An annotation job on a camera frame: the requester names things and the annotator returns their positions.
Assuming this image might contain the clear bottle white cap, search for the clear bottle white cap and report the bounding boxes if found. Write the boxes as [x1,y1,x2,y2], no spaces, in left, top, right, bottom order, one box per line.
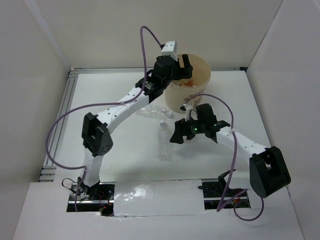
[156,120,173,161]

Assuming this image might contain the red cola label bottle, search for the red cola label bottle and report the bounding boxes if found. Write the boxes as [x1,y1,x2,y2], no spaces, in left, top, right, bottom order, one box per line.
[177,78,197,88]

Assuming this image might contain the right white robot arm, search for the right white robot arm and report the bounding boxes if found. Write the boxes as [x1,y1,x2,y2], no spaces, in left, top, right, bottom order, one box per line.
[170,103,291,198]

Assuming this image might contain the aluminium frame rail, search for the aluminium frame rail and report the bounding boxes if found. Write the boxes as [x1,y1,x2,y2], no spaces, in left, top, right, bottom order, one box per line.
[69,67,248,75]
[38,70,78,182]

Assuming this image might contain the aluminium frame rail back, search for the aluminium frame rail back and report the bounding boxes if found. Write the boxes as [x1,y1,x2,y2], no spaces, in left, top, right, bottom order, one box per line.
[69,67,248,75]

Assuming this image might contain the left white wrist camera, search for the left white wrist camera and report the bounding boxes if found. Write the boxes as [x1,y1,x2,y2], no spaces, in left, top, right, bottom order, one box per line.
[161,41,178,61]

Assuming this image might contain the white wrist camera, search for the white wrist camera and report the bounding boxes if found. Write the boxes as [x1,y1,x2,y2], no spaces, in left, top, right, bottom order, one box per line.
[161,41,178,61]
[180,103,197,122]

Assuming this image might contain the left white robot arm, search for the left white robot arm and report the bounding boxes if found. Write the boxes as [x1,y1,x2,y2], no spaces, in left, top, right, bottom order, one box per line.
[77,54,193,200]

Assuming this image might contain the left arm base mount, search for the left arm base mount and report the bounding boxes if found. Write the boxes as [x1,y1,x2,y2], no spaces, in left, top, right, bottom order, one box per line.
[66,182,115,217]

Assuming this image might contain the beige paper bucket bin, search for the beige paper bucket bin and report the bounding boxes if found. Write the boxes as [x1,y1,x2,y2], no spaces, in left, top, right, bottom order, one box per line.
[164,54,211,113]

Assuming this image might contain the crushed clear bottle blue-white cap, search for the crushed clear bottle blue-white cap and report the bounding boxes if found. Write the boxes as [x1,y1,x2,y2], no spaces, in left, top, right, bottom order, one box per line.
[135,104,174,120]

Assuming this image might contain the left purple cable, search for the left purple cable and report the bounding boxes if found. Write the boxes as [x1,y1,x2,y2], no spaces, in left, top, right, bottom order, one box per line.
[45,25,166,213]

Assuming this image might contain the aluminium frame rail left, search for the aluminium frame rail left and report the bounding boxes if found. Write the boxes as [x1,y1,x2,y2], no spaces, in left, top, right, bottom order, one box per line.
[38,70,78,182]

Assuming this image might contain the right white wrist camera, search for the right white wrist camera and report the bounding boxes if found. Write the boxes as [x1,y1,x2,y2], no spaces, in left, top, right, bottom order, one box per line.
[180,103,197,122]

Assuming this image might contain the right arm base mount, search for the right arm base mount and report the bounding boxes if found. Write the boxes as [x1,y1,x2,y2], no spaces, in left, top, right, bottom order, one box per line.
[198,179,250,210]

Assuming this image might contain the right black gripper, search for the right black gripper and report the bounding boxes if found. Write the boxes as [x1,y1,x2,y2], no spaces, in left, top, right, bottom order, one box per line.
[169,114,206,144]

